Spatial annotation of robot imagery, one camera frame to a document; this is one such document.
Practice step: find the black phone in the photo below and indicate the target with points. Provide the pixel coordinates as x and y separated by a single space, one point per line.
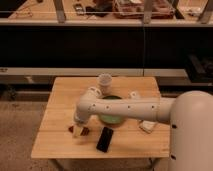
104 139

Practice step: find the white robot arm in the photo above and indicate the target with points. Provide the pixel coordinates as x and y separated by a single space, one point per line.
190 117

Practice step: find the dark red pepper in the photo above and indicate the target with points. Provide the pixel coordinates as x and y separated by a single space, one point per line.
84 133

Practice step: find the tray of items on shelf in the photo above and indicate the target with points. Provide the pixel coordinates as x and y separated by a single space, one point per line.
161 9

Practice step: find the wooden table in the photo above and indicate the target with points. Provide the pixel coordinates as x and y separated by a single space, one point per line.
55 139

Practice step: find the green bowl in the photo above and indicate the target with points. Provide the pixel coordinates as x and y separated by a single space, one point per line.
113 120

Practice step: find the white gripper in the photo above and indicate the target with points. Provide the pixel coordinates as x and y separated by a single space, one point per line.
79 118

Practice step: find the dark box at right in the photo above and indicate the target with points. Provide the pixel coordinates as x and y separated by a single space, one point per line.
199 70

